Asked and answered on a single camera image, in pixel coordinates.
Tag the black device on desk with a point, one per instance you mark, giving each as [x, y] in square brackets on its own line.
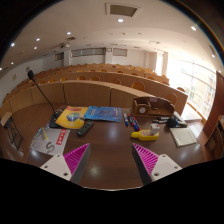
[173, 123]

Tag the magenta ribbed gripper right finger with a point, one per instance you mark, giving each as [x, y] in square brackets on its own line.
[152, 166]

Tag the yellow book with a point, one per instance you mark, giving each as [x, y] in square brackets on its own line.
[72, 117]

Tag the dark blue marker pen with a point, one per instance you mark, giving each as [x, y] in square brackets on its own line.
[135, 124]

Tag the blue booklet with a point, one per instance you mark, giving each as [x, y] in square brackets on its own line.
[104, 113]

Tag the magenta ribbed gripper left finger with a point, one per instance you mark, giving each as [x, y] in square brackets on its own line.
[69, 166]

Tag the white notebook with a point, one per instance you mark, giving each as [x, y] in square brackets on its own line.
[183, 136]

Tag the white magazine with red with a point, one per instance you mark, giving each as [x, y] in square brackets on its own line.
[55, 144]

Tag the white charger plug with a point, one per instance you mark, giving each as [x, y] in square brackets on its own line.
[155, 126]

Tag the wooden desk organizer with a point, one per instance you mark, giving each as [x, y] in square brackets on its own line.
[152, 106]

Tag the red marker pen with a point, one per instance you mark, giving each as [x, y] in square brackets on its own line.
[130, 120]

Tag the folding seat at left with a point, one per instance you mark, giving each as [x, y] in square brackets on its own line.
[13, 133]

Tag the yellow pen on magazine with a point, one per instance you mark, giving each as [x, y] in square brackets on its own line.
[44, 133]

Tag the black gooseneck desk microphone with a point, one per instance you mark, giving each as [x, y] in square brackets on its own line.
[56, 113]

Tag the black remote control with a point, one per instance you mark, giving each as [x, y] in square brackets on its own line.
[87, 125]

